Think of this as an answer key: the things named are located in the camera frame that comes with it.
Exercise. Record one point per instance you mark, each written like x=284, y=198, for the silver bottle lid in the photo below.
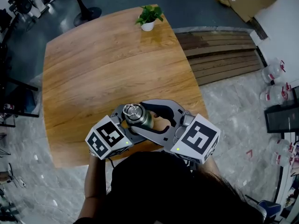
x=136, y=117

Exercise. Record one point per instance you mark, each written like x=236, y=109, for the dark wooden slat platform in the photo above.
x=222, y=59

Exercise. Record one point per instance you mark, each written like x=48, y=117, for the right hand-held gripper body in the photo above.
x=198, y=137

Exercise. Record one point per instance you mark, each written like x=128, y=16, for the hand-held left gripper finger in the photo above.
x=116, y=111
x=129, y=134

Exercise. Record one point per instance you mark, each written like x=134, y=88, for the flattened brown cardboard box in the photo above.
x=252, y=0

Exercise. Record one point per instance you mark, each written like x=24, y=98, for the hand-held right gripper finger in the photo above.
x=175, y=105
x=161, y=140

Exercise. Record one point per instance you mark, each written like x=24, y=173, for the person's black top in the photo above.
x=154, y=188

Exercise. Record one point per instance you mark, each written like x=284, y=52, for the black pedestal side table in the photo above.
x=87, y=15

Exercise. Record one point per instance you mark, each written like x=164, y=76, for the clear plastic water jug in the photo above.
x=280, y=144
x=272, y=71
x=272, y=95
x=281, y=160

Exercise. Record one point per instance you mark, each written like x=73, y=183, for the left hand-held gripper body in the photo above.
x=107, y=136

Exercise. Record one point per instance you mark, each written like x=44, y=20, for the person's left forearm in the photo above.
x=94, y=181

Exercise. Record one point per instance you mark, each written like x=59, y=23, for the black office chair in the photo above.
x=24, y=2

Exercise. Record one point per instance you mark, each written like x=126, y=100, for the green metal bottle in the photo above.
x=149, y=122

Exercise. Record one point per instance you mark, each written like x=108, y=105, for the black metal rack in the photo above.
x=18, y=85

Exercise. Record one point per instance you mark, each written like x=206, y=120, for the person's right forearm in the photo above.
x=212, y=165

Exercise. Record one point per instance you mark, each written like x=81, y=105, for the green plant in white pot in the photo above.
x=147, y=26

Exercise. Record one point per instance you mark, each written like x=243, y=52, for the black monitor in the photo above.
x=296, y=94

